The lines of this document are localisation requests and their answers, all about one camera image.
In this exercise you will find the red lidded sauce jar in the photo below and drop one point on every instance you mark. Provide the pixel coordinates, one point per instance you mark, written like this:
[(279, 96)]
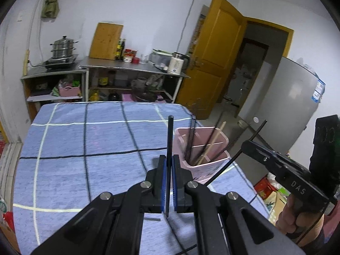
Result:
[(129, 55)]

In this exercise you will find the yellowed power strip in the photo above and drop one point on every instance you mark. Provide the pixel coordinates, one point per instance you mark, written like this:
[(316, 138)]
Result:
[(26, 63)]

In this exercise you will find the stainless steel counter table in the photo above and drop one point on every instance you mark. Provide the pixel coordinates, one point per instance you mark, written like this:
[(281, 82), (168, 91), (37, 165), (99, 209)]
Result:
[(119, 66)]

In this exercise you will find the yellow wooden door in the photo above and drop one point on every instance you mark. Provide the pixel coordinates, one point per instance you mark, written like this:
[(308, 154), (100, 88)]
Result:
[(212, 58)]

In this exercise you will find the person's right hand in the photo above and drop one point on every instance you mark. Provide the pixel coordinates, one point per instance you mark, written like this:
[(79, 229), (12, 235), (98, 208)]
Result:
[(292, 220)]

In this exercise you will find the dark sauce bottle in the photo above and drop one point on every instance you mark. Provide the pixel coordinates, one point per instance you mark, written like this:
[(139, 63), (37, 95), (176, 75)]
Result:
[(123, 49)]

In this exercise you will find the yellow label oil bottle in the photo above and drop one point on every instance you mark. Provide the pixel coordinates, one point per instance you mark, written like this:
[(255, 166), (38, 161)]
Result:
[(118, 53)]

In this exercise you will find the white wall switch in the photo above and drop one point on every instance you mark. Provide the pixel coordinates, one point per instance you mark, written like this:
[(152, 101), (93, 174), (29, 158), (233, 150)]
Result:
[(20, 17)]

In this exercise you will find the black cooktop stove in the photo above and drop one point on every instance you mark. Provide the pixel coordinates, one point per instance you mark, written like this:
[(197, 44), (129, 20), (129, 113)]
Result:
[(59, 62)]

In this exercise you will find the wooden stove stand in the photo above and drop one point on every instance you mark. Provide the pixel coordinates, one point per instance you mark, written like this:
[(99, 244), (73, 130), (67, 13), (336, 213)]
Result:
[(53, 73)]

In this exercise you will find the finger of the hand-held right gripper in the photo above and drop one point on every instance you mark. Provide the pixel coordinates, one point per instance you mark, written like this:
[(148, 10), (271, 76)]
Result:
[(263, 156)]

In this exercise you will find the blue checked tablecloth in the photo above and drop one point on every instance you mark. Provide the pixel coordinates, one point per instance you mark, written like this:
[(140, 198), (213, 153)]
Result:
[(66, 143)]

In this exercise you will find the pink plastic chopstick holder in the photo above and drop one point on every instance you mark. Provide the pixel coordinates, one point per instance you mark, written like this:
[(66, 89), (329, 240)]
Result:
[(209, 168)]

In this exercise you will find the yellow door frame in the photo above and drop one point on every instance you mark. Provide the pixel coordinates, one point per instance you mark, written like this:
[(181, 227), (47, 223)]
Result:
[(276, 29)]

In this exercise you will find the pink plastic basket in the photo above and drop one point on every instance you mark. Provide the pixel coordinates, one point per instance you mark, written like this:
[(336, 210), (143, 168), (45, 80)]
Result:
[(69, 91)]

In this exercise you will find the small red can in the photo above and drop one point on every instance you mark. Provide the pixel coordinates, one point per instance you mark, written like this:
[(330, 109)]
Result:
[(136, 60)]

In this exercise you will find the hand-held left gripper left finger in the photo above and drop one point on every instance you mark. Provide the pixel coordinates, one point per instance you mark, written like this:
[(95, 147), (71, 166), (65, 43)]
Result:
[(164, 180)]

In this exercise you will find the wooden cutting board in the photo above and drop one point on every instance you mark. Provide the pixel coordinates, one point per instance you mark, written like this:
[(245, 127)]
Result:
[(105, 41)]

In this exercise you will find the clear plastic storage container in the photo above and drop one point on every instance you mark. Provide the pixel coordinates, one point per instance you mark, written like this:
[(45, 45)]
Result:
[(159, 58)]

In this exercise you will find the wooden chopstick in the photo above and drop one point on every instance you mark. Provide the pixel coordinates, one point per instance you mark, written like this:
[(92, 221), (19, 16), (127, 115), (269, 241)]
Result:
[(212, 144), (208, 144)]

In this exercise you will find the grey refrigerator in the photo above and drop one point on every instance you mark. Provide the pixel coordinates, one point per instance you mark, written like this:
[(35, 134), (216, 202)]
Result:
[(281, 106)]

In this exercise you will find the stainless steel steamer pot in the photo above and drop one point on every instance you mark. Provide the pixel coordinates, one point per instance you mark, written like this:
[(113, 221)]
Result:
[(63, 47)]

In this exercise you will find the red cardboard box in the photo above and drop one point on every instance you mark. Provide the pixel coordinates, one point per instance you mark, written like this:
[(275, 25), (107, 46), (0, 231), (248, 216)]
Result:
[(265, 188)]

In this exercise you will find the black wok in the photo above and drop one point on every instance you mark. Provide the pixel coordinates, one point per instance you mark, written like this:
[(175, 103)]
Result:
[(147, 97)]

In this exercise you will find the white electric kettle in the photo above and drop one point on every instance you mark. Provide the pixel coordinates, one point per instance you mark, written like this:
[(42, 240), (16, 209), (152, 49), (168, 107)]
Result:
[(176, 65)]

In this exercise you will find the black chopstick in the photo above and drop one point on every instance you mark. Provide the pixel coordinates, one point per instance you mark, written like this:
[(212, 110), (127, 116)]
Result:
[(190, 138), (169, 143), (225, 166), (193, 138)]

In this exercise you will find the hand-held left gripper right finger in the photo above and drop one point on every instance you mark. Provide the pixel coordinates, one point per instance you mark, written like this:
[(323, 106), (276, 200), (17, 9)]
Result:
[(174, 183)]

